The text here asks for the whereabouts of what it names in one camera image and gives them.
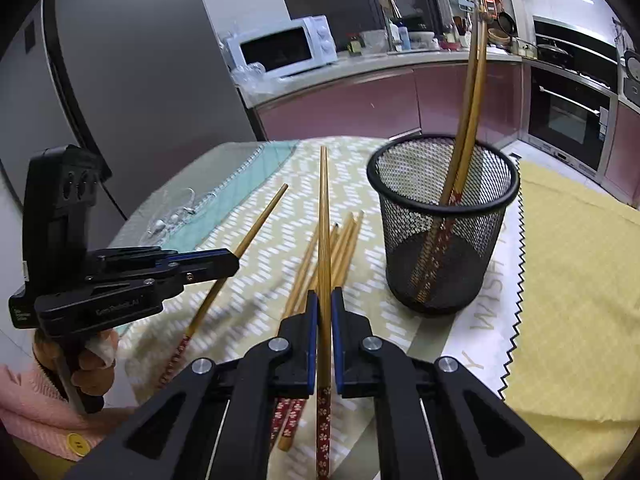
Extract kitchen faucet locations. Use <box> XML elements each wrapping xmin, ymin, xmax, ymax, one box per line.
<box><xmin>378</xmin><ymin>0</ymin><xmax>410</xmax><ymax>52</ymax></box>

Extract patterned beige white tablecloth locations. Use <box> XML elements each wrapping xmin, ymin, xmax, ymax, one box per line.
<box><xmin>118</xmin><ymin>136</ymin><xmax>524</xmax><ymax>479</ymax></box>

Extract pink kitchen cabinets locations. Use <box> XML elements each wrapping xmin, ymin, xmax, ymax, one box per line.
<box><xmin>249</xmin><ymin>56</ymin><xmax>639</xmax><ymax>206</ymax></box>

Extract black mesh utensil holder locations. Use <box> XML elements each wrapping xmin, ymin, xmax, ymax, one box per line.
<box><xmin>367</xmin><ymin>134</ymin><xmax>520</xmax><ymax>318</ymax></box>

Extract white microwave oven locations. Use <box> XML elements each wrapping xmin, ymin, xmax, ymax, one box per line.
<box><xmin>224</xmin><ymin>15</ymin><xmax>337</xmax><ymax>78</ymax></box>

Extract range hood and stove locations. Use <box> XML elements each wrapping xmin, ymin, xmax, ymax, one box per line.
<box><xmin>534</xmin><ymin>18</ymin><xmax>618</xmax><ymax>92</ymax></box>

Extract teal checked mat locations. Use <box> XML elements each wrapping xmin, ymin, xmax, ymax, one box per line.
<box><xmin>106</xmin><ymin>138</ymin><xmax>302</xmax><ymax>336</ymax></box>

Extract pink knitted sleeve forearm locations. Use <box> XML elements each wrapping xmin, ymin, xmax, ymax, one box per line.
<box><xmin>1</xmin><ymin>358</ymin><xmax>134</xmax><ymax>462</ymax></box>

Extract clear measuring jug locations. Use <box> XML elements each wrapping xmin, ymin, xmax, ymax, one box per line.
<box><xmin>359</xmin><ymin>29</ymin><xmax>388</xmax><ymax>55</ymax></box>

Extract rice cooker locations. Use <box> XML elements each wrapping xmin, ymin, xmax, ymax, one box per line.
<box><xmin>622</xmin><ymin>50</ymin><xmax>640</xmax><ymax>106</ymax></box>

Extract white earphones cable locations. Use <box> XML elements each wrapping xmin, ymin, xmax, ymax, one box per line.
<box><xmin>144</xmin><ymin>186</ymin><xmax>222</xmax><ymax>244</ymax></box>

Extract yellow cloth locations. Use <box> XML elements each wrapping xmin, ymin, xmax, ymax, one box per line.
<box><xmin>504</xmin><ymin>162</ymin><xmax>639</xmax><ymax>479</ymax></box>

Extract silver refrigerator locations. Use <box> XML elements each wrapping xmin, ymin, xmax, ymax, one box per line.
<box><xmin>1</xmin><ymin>0</ymin><xmax>254</xmax><ymax>217</ymax></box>

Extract left hand with bandage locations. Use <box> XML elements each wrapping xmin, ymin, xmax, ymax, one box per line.
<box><xmin>32</xmin><ymin>328</ymin><xmax>118</xmax><ymax>414</ymax></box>

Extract black built-in oven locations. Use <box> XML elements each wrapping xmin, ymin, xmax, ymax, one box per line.
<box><xmin>525</xmin><ymin>61</ymin><xmax>618</xmax><ymax>180</ymax></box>

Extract clear plastic bag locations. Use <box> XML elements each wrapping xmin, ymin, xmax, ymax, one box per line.
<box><xmin>231</xmin><ymin>63</ymin><xmax>277</xmax><ymax>108</ymax></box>

